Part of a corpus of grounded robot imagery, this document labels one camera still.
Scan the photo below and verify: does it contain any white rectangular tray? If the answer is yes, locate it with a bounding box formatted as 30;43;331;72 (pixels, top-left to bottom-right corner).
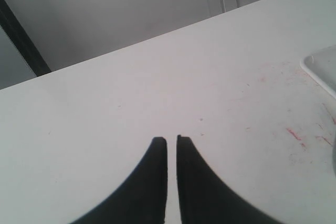
300;45;336;99

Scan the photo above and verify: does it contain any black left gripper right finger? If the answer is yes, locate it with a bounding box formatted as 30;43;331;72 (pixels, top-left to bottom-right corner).
176;135;265;223

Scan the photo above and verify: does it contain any black vertical post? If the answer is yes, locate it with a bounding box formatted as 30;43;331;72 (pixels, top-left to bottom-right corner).
1;0;51;77

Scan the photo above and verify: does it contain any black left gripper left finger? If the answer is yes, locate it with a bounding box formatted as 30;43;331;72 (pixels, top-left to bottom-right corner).
74;137;167;223

